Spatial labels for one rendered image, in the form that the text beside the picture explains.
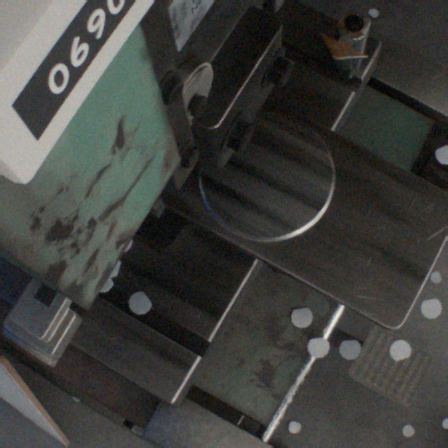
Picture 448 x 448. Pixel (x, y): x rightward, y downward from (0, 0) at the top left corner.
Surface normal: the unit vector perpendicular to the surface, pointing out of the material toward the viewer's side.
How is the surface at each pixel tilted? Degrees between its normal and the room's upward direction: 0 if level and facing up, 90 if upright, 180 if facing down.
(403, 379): 0
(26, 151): 90
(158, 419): 0
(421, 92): 0
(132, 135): 90
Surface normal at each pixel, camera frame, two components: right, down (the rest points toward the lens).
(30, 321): -0.05, -0.27
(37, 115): 0.86, 0.48
